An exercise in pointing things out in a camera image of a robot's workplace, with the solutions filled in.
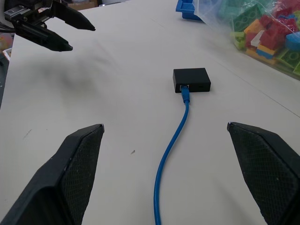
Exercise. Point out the small black network box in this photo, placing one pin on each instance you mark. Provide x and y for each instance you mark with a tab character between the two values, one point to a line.
191	76

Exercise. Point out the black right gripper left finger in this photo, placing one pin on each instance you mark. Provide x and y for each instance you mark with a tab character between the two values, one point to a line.
56	178

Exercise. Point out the clear bag of building blocks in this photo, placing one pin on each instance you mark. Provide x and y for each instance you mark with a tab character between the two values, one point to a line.
264	28

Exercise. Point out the brown cardboard box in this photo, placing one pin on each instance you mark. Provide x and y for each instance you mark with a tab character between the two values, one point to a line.
82	4

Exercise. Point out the blue plastic bin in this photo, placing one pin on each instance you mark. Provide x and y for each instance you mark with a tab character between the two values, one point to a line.
187	9

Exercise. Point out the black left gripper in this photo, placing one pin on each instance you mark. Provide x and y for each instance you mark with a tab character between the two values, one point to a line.
35	11

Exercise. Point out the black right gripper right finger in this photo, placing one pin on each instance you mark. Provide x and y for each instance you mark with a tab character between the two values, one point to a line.
269	168

